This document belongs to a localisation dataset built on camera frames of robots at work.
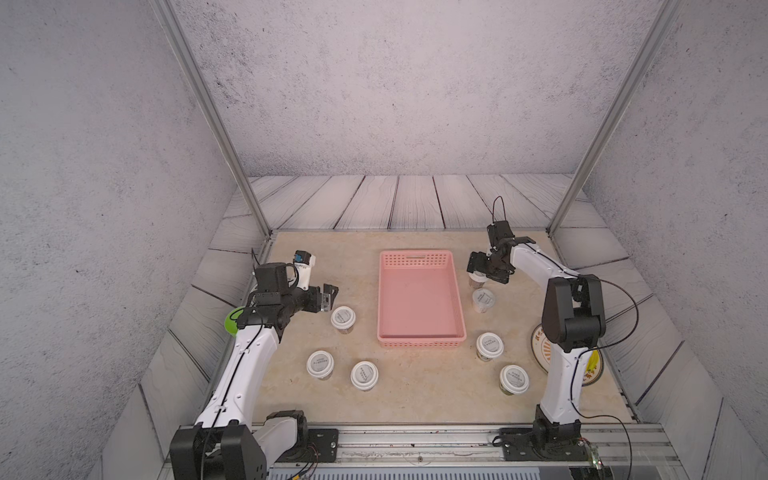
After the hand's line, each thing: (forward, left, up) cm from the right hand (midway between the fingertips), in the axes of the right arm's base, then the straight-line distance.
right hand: (480, 269), depth 100 cm
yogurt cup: (-19, +43, +1) cm, 47 cm away
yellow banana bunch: (-30, -25, -2) cm, 39 cm away
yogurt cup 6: (-26, +2, -1) cm, 26 cm away
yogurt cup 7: (-35, -3, -1) cm, 36 cm away
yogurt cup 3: (-35, +36, 0) cm, 50 cm away
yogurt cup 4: (-4, +2, 0) cm, 4 cm away
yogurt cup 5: (-10, 0, -3) cm, 10 cm away
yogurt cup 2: (-32, +48, 0) cm, 57 cm away
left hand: (-16, +47, +13) cm, 51 cm away
